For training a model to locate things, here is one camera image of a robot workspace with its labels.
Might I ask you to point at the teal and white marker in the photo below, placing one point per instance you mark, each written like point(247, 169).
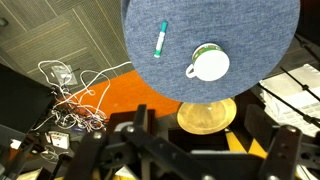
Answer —
point(160, 40)

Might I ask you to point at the round wooden stool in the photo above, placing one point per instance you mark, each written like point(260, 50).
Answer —
point(206, 116)

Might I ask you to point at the blue cloth covered table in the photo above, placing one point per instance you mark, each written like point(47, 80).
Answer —
point(233, 26)

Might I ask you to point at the white mug with green band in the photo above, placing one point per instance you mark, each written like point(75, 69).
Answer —
point(211, 65)

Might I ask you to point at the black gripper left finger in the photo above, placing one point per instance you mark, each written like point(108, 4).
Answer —
point(100, 153)

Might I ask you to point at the white power box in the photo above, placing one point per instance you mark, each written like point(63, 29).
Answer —
point(60, 140)

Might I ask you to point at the clear plastic bag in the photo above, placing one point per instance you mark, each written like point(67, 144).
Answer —
point(63, 75)

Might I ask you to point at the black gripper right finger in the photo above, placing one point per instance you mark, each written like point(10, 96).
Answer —
point(283, 150)

